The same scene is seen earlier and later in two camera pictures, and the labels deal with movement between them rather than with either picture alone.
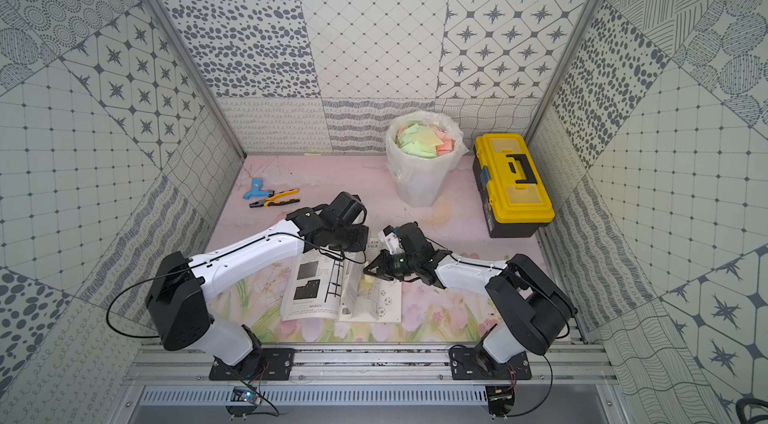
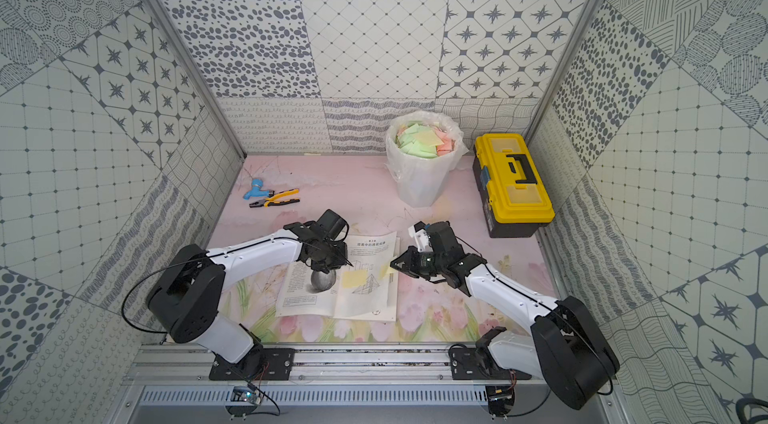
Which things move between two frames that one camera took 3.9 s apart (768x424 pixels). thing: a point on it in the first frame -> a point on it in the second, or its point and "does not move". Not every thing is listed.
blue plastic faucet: [256, 191] does not move
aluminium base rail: [193, 365] does not move
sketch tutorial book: [330, 284] does not move
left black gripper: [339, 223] -> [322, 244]
